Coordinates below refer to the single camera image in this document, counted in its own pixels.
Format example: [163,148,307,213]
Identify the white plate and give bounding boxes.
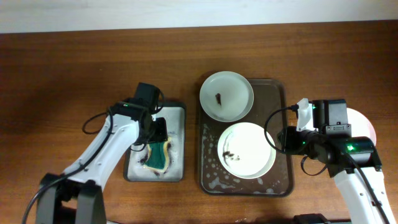
[347,108,377,146]

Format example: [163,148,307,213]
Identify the green yellow sponge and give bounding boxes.
[144,138,171,173]

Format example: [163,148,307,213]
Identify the pink plate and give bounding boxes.
[217,122,276,179]

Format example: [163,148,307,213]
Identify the brown serving tray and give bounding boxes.
[197,79,294,197]

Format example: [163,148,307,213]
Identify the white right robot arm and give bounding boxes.
[277,126,396,223]

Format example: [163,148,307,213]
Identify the pale green plate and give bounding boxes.
[199,71,254,123]

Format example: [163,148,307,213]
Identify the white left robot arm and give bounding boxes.
[29,96,167,223]

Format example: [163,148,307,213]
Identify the small black soapy tray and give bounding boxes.
[124,102,186,182]

